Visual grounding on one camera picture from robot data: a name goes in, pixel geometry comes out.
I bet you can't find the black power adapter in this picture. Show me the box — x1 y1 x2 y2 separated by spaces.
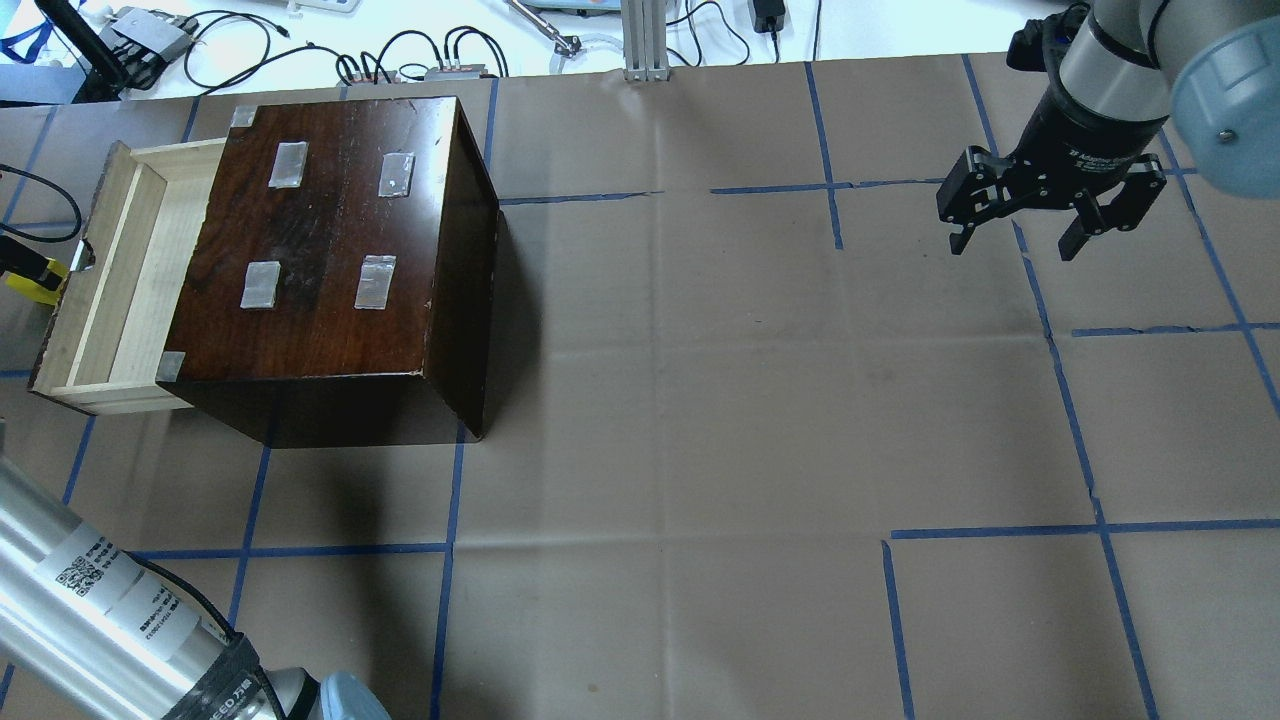
750 0 787 35

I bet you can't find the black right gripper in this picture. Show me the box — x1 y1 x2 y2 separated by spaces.
936 96 1169 263

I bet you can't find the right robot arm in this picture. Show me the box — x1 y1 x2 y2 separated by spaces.
936 1 1279 261

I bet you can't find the grey velcro patch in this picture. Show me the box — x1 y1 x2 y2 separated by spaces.
378 152 416 199
239 261 282 310
268 141 308 190
353 255 397 311

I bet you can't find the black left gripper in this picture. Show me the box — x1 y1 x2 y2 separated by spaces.
1 234 46 281

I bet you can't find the brown paper table cover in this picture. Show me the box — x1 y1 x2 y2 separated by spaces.
3 55 1279 719

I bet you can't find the yellow block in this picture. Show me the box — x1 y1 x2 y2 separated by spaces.
4 256 70 307

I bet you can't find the dark wooden drawer cabinet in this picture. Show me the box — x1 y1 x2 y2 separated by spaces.
156 96 500 448

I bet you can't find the aluminium frame post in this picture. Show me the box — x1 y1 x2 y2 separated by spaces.
620 0 669 82

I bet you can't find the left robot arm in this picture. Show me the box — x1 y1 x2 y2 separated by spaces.
3 459 387 719

